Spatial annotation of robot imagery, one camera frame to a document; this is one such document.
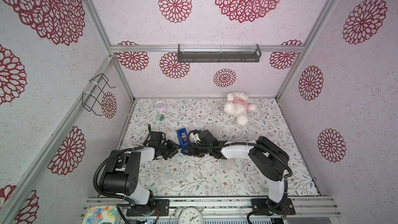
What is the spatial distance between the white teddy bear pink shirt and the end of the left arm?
0.39m

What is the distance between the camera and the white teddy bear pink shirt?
969mm

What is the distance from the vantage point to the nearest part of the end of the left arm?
77cm
